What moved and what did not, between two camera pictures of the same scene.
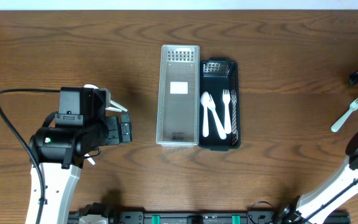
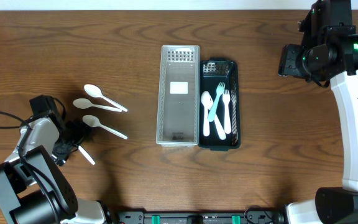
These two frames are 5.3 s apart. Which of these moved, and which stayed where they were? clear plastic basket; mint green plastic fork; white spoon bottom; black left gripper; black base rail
Moved: black left gripper; mint green plastic fork
Stayed: white spoon bottom; black base rail; clear plastic basket
